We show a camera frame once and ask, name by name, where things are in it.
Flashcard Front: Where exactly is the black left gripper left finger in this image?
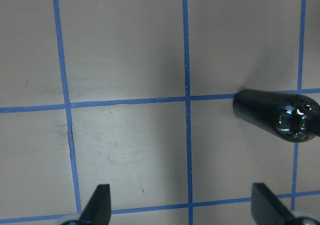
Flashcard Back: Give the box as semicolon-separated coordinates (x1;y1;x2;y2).
77;184;112;225

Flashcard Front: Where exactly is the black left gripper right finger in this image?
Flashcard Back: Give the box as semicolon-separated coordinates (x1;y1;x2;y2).
251;183;295;225

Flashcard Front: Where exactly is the dark glass wine bottle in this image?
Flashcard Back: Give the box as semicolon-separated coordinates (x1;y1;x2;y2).
232;89;320;143

